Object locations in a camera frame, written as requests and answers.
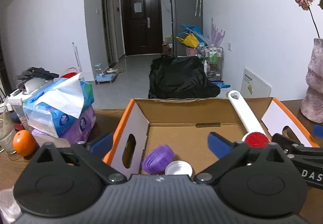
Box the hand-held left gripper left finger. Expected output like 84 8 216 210
25 133 127 184

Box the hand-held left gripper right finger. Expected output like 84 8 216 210
194 132 296 185

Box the white red lint roller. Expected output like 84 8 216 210
227 90 270 149

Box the white ribbed cap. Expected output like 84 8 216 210
165 160 194 177

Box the orange cardboard box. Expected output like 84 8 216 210
103 97 320 176

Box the purple pleated ball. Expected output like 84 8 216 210
141 145 175 176

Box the purple tissue pack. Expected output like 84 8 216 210
31 107 97 144

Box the pink textured vase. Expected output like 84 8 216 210
300 38 323 124

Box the blue tissue pack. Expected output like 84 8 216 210
23 73 94 138

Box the blue pet water feeder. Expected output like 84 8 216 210
95 63 119 85

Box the white flat board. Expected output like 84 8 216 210
240 68 272 100

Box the black cloth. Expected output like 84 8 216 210
148 55 220 100

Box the red bucket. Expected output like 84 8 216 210
61 68 78 79

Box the orange fruit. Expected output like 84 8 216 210
13 129 36 156

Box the metal storage cart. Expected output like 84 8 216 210
198 46 224 81

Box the white mop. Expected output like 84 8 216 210
72 42 84 81

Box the clear plastic food container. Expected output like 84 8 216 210
7 92 29 124

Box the clear drinking glass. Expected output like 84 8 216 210
0 110 17 154

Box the purple wing decoration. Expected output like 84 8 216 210
209 18 225 47

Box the dark brown entrance door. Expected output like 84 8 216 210
120 0 163 56

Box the grey refrigerator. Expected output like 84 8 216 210
170 0 203 57

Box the dark interior door frame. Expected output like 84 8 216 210
101 0 119 67

